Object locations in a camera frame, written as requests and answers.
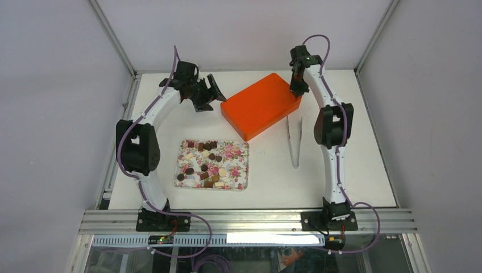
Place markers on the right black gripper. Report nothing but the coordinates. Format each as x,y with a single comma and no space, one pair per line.
298,91

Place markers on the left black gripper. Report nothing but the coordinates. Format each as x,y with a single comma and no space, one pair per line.
210,95

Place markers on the orange box lid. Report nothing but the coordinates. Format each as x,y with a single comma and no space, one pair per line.
259,106

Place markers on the metal tongs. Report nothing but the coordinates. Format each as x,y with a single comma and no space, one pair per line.
294,126

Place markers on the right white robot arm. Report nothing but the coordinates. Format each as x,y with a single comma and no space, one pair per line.
331,131

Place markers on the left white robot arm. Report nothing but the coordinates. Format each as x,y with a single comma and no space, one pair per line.
138,153

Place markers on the floral tray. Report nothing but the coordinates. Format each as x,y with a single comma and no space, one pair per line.
225,169

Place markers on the aluminium rail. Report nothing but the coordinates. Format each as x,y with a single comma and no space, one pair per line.
125,227

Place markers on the white cable duct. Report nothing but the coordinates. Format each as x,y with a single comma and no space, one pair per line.
226,240

